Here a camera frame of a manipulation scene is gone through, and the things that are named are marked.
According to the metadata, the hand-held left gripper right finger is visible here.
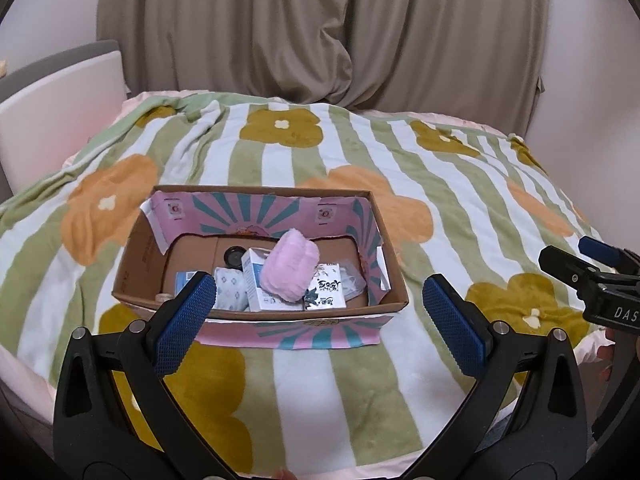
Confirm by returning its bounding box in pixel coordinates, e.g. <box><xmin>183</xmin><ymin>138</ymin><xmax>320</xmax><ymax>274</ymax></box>
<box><xmin>402</xmin><ymin>273</ymin><xmax>590</xmax><ymax>480</ymax></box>

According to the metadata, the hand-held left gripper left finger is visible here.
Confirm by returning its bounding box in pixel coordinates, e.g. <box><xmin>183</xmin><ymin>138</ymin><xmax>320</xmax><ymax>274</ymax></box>
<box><xmin>52</xmin><ymin>270</ymin><xmax>238</xmax><ymax>480</ymax></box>

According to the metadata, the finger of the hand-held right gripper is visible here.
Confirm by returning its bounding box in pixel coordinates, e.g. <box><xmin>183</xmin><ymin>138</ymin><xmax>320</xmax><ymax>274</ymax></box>
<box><xmin>578</xmin><ymin>235</ymin><xmax>640</xmax><ymax>273</ymax></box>
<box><xmin>538</xmin><ymin>245</ymin><xmax>603</xmax><ymax>307</ymax></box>

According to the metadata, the small blue and white box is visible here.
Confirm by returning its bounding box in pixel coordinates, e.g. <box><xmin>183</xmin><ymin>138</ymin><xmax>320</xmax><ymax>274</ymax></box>
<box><xmin>174</xmin><ymin>270</ymin><xmax>201</xmax><ymax>299</ymax></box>

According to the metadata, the cardboard box with pink flaps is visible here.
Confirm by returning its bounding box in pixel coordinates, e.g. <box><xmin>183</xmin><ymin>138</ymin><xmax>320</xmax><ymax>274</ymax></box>
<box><xmin>111</xmin><ymin>185</ymin><xmax>409</xmax><ymax>351</ymax></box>

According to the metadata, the white and blue carton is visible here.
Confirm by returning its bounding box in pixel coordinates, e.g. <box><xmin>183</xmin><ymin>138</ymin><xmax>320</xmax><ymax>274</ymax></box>
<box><xmin>241</xmin><ymin>248</ymin><xmax>307</xmax><ymax>312</ymax></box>

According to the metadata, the black and white packet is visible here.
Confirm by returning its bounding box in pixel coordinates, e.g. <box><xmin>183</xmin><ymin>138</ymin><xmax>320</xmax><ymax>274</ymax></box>
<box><xmin>302</xmin><ymin>263</ymin><xmax>347</xmax><ymax>310</ymax></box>

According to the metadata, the person's right hand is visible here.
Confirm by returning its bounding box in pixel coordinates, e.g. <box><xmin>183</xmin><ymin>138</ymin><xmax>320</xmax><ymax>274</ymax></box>
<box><xmin>597</xmin><ymin>342</ymin><xmax>619</xmax><ymax>379</ymax></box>

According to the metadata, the white patterned tissue packet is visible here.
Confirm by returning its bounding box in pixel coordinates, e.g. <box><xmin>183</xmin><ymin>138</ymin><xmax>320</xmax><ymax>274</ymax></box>
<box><xmin>212</xmin><ymin>266</ymin><xmax>250</xmax><ymax>311</ymax></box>

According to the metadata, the clear plastic package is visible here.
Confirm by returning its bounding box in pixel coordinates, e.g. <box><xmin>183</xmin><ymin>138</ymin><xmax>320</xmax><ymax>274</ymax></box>
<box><xmin>342</xmin><ymin>262</ymin><xmax>369</xmax><ymax>301</ymax></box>

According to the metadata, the pink bed sheet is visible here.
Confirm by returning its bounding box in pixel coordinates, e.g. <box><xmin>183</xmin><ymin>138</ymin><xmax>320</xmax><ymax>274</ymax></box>
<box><xmin>0</xmin><ymin>87</ymin><xmax>617</xmax><ymax>480</ymax></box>

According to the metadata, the floral striped blanket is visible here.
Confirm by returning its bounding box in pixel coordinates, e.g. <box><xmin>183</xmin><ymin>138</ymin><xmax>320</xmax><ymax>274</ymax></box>
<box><xmin>0</xmin><ymin>91</ymin><xmax>617</xmax><ymax>467</ymax></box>

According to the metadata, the white headboard cushion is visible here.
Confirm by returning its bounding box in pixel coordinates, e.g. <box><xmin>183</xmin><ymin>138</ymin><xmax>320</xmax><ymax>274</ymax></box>
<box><xmin>0</xmin><ymin>51</ymin><xmax>126</xmax><ymax>197</ymax></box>

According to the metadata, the grey bed headboard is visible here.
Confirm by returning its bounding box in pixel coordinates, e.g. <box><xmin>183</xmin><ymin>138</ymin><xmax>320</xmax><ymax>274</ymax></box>
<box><xmin>0</xmin><ymin>40</ymin><xmax>129</xmax><ymax>201</ymax></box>

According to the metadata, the beige curtain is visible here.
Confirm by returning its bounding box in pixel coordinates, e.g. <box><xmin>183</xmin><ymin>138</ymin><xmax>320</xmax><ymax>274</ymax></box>
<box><xmin>95</xmin><ymin>0</ymin><xmax>551</xmax><ymax>129</ymax></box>

